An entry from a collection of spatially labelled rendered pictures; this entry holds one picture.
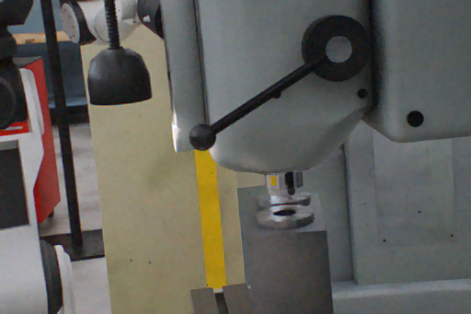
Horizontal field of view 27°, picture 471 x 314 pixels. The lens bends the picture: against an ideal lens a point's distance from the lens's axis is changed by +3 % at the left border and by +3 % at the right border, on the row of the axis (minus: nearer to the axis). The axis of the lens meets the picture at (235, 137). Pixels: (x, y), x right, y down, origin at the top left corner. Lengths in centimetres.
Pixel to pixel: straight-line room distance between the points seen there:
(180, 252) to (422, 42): 202
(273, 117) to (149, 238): 194
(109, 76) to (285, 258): 48
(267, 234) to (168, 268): 159
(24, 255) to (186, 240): 128
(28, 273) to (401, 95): 89
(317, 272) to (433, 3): 53
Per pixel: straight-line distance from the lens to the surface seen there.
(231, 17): 104
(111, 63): 109
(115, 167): 292
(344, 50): 102
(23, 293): 175
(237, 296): 173
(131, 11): 167
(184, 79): 112
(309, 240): 143
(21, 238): 175
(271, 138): 107
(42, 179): 588
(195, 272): 301
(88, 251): 534
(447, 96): 107
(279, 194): 155
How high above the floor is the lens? 157
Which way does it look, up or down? 11 degrees down
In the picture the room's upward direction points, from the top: 5 degrees counter-clockwise
